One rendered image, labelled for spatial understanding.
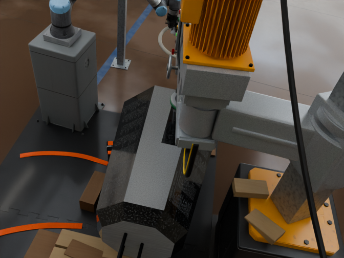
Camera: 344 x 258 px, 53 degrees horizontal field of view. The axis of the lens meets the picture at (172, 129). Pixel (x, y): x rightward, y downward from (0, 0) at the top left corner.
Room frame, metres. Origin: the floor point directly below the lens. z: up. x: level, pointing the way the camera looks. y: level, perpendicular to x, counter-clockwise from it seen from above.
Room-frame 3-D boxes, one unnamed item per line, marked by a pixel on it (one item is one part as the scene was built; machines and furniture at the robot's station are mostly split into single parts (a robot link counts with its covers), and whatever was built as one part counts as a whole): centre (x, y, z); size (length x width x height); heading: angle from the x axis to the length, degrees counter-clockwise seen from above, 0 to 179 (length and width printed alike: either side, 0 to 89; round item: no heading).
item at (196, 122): (1.26, -0.12, 1.32); 0.19 x 0.19 x 0.20
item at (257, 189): (1.25, -0.52, 0.81); 0.20 x 0.10 x 0.05; 97
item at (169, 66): (1.79, 0.05, 1.18); 0.15 x 0.10 x 0.15; 6
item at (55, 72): (2.39, 1.00, 0.43); 0.50 x 0.50 x 0.85; 82
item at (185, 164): (1.26, -0.12, 1.03); 0.23 x 0.03 x 0.32; 6
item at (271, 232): (1.03, -0.59, 0.80); 0.20 x 0.10 x 0.05; 47
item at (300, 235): (1.20, -0.77, 0.76); 0.49 x 0.49 x 0.05; 89
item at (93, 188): (1.51, 0.52, 0.07); 0.30 x 0.12 x 0.12; 173
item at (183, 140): (1.53, -0.08, 1.28); 0.74 x 0.23 x 0.49; 6
